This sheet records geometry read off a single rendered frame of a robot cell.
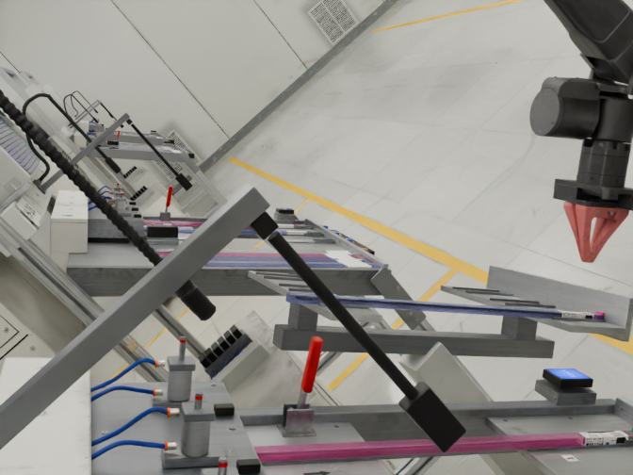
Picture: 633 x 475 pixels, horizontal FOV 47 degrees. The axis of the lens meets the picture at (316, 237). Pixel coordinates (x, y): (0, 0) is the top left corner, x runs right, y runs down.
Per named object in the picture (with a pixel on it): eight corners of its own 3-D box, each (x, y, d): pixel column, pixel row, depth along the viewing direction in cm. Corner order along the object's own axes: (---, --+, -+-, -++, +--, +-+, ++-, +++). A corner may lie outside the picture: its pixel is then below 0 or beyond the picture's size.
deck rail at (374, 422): (604, 441, 98) (611, 398, 97) (613, 448, 96) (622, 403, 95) (44, 467, 76) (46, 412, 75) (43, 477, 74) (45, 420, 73)
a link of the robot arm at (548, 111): (672, 50, 83) (622, 41, 90) (589, 38, 79) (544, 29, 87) (641, 152, 87) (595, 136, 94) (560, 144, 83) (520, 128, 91)
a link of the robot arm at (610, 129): (650, 94, 87) (617, 94, 92) (603, 88, 85) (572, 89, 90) (641, 152, 88) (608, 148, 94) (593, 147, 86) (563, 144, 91)
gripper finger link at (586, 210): (576, 265, 89) (589, 189, 88) (542, 253, 96) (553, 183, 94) (622, 267, 91) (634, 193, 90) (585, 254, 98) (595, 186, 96)
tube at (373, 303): (596, 319, 110) (597, 313, 110) (603, 321, 109) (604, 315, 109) (285, 301, 91) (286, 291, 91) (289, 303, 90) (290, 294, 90)
